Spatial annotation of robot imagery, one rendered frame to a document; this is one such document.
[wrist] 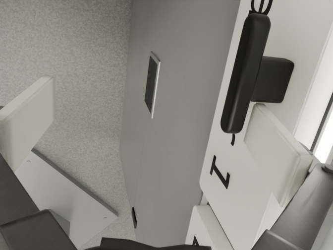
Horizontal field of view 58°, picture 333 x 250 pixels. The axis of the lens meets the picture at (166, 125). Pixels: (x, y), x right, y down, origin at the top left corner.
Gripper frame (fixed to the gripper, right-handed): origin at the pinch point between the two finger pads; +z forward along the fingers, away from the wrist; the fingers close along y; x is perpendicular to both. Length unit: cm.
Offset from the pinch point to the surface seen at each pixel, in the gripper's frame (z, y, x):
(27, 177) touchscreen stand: 80, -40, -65
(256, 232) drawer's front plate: -1.0, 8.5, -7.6
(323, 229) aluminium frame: -4.0, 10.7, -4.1
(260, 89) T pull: 0.1, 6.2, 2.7
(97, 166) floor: 89, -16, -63
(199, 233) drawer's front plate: 6.8, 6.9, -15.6
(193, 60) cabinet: 22.7, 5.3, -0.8
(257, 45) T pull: -0.2, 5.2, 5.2
